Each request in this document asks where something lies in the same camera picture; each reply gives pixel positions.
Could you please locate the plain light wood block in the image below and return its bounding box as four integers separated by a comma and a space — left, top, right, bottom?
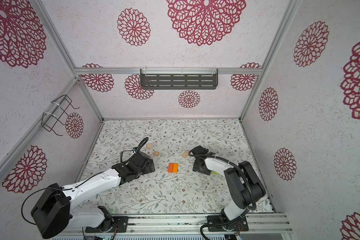
182, 151, 189, 159

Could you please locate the red-orange rectangular block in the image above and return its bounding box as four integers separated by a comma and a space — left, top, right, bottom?
168, 163, 174, 173

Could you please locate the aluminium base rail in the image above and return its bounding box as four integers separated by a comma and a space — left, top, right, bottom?
55, 213, 295, 240

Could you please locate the black wire wall basket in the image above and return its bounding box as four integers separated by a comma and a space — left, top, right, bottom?
41, 95, 79, 137

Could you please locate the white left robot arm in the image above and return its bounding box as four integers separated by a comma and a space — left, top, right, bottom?
31, 152, 155, 239

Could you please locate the grey slotted wall shelf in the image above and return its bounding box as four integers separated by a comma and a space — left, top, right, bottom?
140, 69, 219, 90

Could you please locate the orange rectangular block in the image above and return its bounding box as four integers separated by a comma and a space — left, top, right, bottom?
173, 164, 179, 173

